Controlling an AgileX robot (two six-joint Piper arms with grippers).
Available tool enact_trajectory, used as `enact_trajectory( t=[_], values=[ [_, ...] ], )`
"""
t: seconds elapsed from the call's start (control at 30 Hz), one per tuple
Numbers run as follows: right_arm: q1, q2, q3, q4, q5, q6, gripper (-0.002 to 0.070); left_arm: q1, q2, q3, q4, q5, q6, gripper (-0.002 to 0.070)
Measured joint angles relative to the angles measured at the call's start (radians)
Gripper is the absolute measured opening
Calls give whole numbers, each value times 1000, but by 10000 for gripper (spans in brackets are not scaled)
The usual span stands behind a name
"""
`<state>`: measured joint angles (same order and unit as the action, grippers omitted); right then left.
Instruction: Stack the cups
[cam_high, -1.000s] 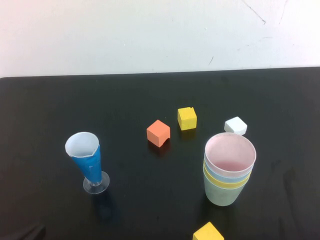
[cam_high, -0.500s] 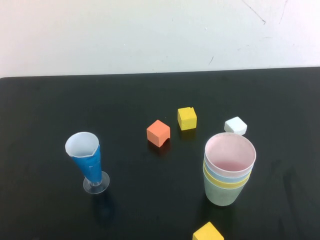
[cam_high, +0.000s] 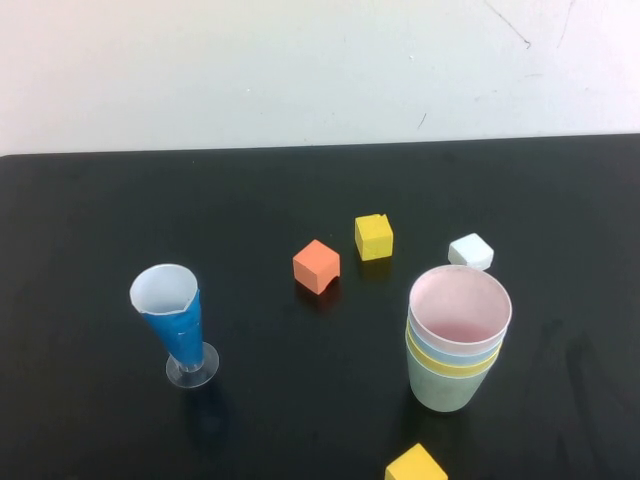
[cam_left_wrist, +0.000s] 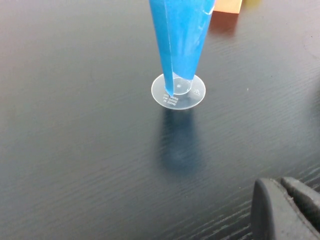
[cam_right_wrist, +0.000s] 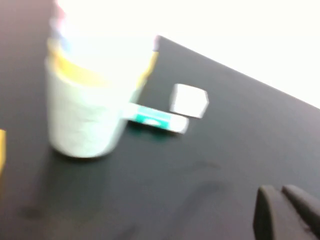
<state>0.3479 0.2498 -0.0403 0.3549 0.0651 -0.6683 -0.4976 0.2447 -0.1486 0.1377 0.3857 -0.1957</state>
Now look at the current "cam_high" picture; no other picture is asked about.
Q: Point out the orange foam cube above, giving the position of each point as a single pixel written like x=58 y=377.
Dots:
x=315 y=262

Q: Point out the blue conical measuring glass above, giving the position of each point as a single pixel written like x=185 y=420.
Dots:
x=181 y=325

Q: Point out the notched yellow foam cube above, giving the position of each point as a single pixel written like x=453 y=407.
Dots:
x=372 y=240

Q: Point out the white foam cube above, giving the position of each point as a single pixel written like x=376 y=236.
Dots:
x=470 y=250

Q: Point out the green plastic cup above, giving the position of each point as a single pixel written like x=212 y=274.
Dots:
x=445 y=395

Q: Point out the light blue plastic cup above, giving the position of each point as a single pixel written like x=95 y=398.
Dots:
x=460 y=361

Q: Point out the pink plastic cup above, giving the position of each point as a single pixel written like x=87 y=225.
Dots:
x=460 y=300

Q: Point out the yellow plastic cup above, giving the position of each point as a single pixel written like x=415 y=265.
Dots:
x=460 y=372

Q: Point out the plain yellow foam cube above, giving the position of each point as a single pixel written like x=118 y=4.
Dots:
x=415 y=465

